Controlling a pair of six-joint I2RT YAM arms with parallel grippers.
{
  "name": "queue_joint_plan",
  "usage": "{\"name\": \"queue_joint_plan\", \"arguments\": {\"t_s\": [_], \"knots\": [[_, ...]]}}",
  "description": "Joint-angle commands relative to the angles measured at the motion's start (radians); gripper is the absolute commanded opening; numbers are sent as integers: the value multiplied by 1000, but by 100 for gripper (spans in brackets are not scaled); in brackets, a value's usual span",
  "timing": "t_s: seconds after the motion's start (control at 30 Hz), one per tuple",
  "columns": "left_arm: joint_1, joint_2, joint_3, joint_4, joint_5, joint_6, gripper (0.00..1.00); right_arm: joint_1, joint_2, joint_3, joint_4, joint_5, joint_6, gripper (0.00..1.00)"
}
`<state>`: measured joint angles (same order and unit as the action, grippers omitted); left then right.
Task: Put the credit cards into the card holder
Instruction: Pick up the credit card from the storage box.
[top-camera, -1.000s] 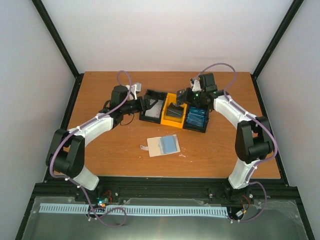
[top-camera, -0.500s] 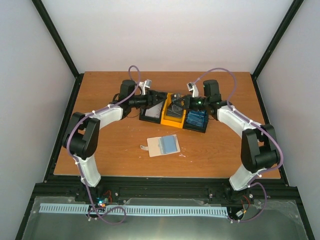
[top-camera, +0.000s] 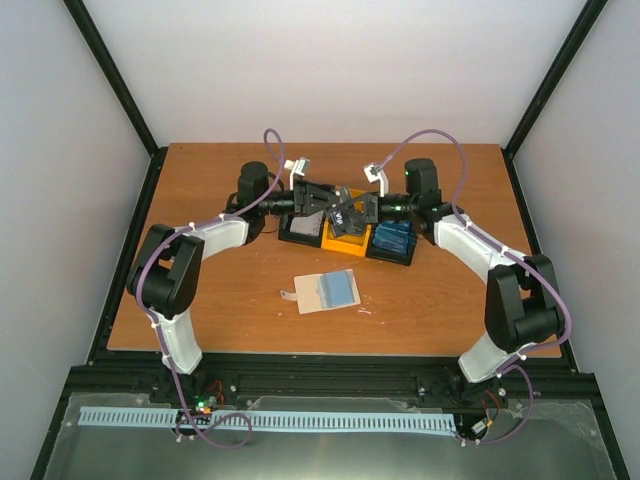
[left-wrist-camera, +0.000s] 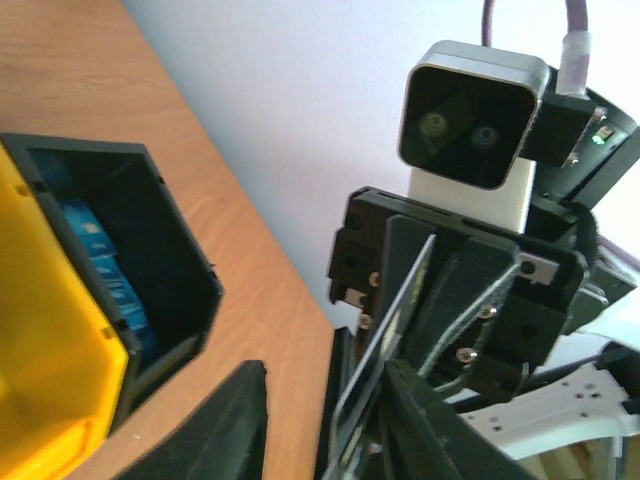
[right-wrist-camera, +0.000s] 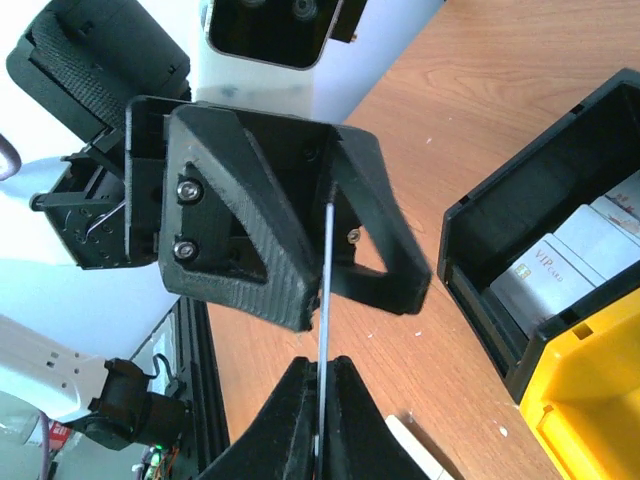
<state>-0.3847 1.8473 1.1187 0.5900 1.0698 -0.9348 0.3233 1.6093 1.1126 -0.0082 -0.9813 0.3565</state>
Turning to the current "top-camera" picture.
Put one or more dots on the black frame post right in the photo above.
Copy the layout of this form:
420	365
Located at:
569	48

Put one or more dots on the black right card bin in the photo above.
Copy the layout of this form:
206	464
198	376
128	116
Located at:
379	254

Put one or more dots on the light blue cable duct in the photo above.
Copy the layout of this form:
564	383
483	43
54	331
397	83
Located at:
279	421

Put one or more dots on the black VIP card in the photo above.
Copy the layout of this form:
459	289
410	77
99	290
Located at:
345	221

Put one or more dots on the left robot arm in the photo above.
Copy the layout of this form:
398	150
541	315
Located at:
165	274

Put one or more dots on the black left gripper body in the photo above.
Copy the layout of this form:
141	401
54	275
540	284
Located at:
300	201

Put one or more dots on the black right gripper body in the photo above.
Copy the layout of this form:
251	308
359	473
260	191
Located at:
372	209

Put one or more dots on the black frame post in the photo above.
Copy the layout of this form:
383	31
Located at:
569	48
92	37

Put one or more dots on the black card bin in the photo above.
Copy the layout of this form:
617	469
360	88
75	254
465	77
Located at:
285	235
379	254

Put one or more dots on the blue card stack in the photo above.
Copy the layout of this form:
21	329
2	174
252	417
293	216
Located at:
393	236

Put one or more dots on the black left card bin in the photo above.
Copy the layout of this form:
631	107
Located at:
285	235

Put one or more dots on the beige card holder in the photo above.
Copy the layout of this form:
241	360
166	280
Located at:
315	293

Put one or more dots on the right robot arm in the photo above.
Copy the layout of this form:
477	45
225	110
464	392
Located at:
523	307

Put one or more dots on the black frame post left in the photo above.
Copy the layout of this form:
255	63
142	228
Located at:
92	37

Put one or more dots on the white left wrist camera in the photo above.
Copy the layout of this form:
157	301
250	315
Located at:
297	169

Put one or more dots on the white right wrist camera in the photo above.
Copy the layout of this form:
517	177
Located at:
375	174

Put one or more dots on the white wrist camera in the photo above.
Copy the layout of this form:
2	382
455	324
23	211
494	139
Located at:
375	174
297	169

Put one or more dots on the yellow middle card bin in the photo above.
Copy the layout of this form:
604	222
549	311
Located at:
355	243

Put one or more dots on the black front frame rail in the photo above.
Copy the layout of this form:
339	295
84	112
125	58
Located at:
423	382

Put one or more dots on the white card stack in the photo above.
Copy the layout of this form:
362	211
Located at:
307	225

